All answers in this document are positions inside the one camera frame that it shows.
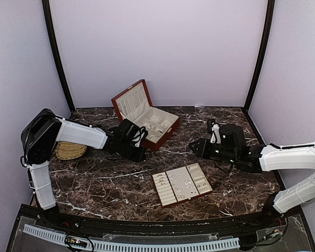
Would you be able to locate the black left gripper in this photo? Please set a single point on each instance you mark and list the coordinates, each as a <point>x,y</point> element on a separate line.
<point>139,158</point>

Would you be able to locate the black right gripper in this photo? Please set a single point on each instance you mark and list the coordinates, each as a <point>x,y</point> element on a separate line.
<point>202,150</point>

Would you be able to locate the red jewelry tray insert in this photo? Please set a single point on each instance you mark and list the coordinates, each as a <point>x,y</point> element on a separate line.
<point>181,184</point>

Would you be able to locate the red wooden jewelry box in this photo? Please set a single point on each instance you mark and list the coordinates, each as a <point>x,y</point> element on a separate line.
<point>135,104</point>

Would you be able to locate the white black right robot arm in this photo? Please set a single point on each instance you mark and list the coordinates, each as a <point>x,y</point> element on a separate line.
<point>228,145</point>

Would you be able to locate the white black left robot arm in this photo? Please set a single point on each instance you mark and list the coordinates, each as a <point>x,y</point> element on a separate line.
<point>40,137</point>

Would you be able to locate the woven bamboo tray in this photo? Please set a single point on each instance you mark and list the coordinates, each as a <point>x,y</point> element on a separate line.
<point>69,151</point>

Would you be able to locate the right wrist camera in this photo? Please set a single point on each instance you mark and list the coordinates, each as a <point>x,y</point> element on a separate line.
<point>213,128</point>

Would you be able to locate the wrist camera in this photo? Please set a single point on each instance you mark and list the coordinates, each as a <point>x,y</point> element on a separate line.
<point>213,128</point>
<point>139,136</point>

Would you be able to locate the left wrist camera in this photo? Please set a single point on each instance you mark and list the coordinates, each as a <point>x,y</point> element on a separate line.
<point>139,136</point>

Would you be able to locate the white slotted cable duct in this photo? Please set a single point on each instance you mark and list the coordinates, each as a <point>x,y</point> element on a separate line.
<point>91,244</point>

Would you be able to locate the black front table rail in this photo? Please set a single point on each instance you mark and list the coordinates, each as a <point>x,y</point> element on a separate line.
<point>98,227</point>

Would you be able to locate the right black frame post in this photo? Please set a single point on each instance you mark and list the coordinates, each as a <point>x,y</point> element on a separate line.
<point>261,54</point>

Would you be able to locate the black frame post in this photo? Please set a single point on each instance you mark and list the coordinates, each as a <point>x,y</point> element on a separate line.
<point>261,54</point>
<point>56,54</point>

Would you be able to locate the left black frame post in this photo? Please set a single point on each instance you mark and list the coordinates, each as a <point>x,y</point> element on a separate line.
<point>56,54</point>

